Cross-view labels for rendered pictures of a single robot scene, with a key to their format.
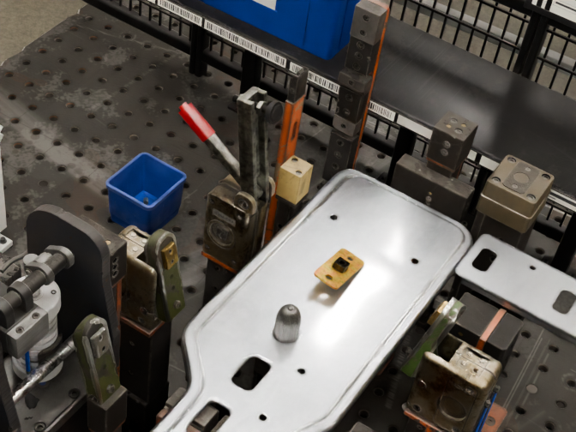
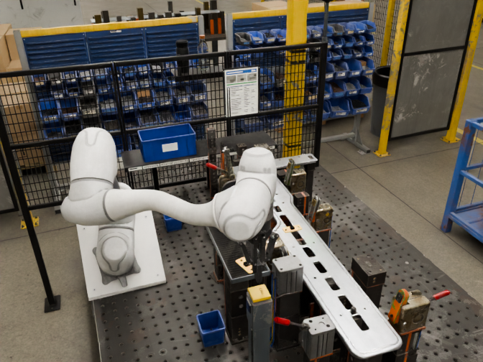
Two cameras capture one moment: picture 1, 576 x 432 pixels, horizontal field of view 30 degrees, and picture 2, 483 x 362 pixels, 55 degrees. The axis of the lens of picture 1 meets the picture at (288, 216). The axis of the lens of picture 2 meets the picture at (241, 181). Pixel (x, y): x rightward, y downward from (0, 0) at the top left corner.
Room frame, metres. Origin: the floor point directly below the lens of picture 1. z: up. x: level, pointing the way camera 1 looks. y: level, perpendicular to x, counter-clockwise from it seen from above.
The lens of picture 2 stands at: (-0.51, 1.45, 2.20)
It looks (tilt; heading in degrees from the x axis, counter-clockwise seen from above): 29 degrees down; 316
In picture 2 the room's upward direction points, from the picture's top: 1 degrees counter-clockwise
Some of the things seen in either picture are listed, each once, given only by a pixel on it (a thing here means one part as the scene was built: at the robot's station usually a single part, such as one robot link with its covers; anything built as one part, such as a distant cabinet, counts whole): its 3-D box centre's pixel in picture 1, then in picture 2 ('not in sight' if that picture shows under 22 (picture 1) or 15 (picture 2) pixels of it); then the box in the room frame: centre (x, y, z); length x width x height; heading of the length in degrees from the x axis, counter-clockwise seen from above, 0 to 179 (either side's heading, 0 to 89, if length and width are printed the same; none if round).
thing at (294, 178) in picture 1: (280, 256); not in sight; (1.10, 0.00, 0.88); 0.04 x 0.04 x 0.36; 64
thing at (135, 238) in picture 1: (136, 339); not in sight; (0.90, 0.17, 0.88); 0.11 x 0.09 x 0.37; 64
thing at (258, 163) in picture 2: not in sight; (256, 177); (0.26, 0.66, 1.59); 0.13 x 0.11 x 0.16; 123
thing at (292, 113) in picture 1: (277, 207); (223, 184); (1.13, 0.02, 0.95); 0.03 x 0.01 x 0.50; 154
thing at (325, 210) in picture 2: not in sight; (320, 237); (0.53, -0.06, 0.87); 0.12 x 0.09 x 0.35; 64
